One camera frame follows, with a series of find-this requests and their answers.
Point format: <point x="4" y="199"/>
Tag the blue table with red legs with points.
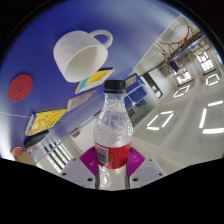
<point x="191" y="41"/>

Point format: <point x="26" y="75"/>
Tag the ceiling lights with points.
<point x="213" y="130"/>

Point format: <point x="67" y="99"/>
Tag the clear bottle with red label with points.
<point x="112" y="133"/>

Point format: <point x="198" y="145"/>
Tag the large yellow book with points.
<point x="46" y="121"/>

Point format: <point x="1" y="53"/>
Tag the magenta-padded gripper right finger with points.
<point x="135" y="161"/>

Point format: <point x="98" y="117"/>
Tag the flat round red coaster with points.
<point x="20" y="87"/>

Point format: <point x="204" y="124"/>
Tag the grey patterned book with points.
<point x="81" y="100"/>

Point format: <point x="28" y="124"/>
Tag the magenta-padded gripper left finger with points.
<point x="88" y="161"/>

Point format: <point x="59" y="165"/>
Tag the blue partition screen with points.
<point x="135" y="95"/>

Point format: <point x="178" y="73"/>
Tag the dark brown door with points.
<point x="151" y="85"/>

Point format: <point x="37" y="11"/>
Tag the tall black-framed glass door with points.
<point x="56" y="153"/>

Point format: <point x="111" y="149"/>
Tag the book shelf unit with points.
<point x="166" y="71"/>
<point x="185" y="60"/>

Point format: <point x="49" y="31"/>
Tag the white ceramic mug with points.
<point x="71" y="50"/>

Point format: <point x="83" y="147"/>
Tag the person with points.
<point x="181" y="72"/>

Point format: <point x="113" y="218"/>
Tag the small bright window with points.
<point x="205" y="61"/>

